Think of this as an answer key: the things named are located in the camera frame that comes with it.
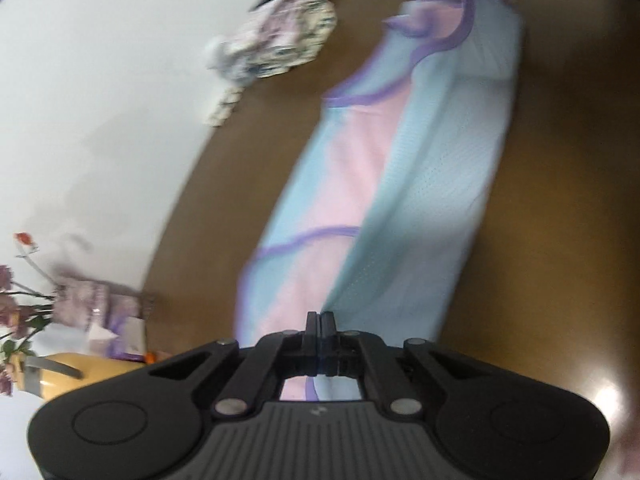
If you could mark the white plastic desk ornament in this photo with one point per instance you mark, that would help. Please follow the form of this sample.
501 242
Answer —
224 107

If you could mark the orange wrapper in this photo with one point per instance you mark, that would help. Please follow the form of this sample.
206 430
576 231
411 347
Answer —
149 358

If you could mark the pink and blue mesh garment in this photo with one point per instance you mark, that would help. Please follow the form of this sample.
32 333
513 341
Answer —
400 185

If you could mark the purple tissue box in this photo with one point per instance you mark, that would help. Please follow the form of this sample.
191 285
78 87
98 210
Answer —
122 340

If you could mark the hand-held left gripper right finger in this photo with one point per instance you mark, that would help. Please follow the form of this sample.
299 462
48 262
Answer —
329 345

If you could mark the white round desk fan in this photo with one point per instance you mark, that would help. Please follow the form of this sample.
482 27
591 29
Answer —
217 52

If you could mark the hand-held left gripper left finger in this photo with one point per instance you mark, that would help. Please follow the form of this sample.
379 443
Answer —
312 345

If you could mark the black flat remote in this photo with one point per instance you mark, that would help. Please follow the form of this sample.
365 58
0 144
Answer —
264 0

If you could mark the purple mottled vase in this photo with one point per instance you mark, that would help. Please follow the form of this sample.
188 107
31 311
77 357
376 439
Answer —
85 300

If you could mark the yellow thermos jug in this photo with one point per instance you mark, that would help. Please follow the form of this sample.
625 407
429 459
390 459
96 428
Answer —
95 370

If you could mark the dried pink flowers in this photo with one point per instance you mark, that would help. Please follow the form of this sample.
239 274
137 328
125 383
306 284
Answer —
15 315

